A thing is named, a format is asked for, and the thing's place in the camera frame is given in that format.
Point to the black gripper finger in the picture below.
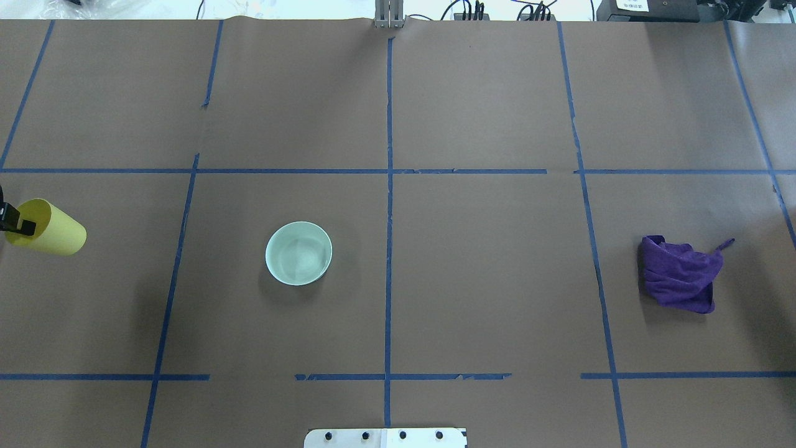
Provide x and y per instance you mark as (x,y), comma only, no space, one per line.
(12,221)

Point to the yellow paper cup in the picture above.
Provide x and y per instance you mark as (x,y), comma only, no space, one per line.
(55,233)

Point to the purple cloth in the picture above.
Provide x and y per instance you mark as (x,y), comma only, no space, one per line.
(679,277)

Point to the black power adapter box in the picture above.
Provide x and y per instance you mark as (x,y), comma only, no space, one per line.
(647,11)

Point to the light green bowl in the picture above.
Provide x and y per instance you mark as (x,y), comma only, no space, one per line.
(298,253)

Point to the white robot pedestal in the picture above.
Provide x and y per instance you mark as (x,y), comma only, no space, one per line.
(387,437)

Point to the aluminium frame post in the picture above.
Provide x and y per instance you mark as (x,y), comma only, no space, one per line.
(389,14)

